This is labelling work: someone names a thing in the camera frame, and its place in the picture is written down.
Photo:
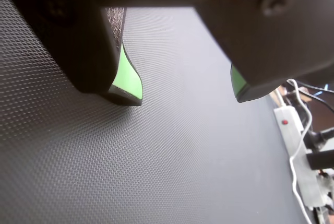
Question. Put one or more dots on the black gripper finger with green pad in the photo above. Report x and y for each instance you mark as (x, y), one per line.
(78, 51)
(261, 38)

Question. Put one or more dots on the white power strip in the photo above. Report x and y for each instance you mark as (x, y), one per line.
(291, 132)

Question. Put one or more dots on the black round plug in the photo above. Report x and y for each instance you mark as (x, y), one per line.
(317, 137)

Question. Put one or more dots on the dark grey textured mat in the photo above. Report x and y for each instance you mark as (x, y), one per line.
(130, 156)

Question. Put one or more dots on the black rectangular plug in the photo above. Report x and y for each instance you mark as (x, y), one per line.
(321, 160)

